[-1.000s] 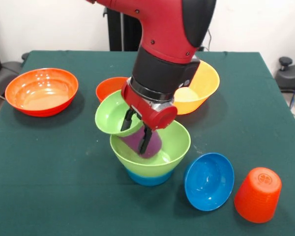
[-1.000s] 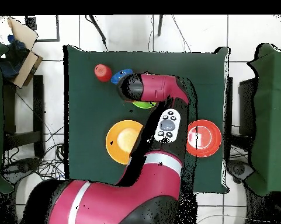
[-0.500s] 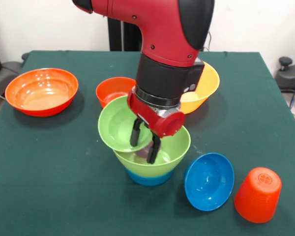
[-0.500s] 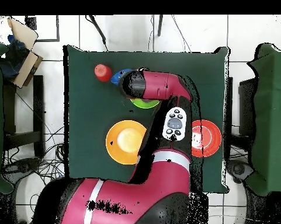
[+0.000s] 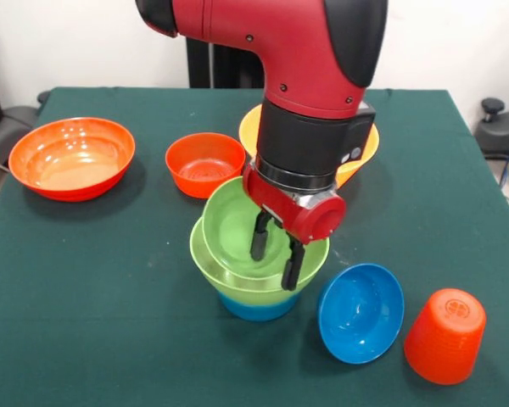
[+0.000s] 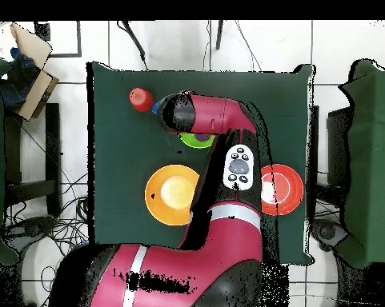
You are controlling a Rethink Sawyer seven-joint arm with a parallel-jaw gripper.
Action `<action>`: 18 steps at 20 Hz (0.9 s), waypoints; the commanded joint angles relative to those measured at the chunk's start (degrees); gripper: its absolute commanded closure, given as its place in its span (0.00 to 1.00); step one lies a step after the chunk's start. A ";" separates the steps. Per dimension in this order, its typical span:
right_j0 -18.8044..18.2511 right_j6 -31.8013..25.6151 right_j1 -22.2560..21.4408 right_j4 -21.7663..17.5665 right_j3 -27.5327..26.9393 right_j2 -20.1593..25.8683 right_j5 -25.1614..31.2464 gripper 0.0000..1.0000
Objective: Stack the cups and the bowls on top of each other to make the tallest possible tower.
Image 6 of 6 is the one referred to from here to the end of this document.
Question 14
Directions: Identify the large green plastic bowl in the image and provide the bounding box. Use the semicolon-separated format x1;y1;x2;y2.
178;132;217;150

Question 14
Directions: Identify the large orange plastic bowl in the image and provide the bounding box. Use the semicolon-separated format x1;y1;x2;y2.
144;164;201;227

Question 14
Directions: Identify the red plastic cup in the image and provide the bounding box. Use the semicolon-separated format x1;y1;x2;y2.
128;87;155;114

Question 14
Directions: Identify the large red plastic bowl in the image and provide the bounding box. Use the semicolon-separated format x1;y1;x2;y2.
259;163;305;217

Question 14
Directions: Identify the dark green table cloth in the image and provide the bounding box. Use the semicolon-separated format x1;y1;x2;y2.
86;61;315;266

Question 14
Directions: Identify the black pole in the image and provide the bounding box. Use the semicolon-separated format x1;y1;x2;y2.
215;20;226;51

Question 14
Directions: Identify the black chair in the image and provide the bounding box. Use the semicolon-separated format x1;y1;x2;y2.
326;106;354;187

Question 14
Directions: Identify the grey chair base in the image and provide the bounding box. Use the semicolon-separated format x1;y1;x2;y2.
308;218;349;253

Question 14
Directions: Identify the black chair base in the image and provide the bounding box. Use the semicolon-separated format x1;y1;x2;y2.
1;215;57;257

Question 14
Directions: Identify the cardboard box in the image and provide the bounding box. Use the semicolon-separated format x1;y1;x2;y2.
9;22;60;122

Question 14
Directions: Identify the blue cloth bundle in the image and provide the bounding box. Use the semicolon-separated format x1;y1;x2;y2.
0;47;41;109

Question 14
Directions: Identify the tangle of cables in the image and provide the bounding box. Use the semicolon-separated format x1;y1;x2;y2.
2;172;92;307

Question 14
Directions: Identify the thin black cable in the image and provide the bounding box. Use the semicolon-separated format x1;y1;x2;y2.
233;20;263;72

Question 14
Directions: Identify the thick black cable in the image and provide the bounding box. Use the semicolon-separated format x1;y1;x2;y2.
116;20;150;72

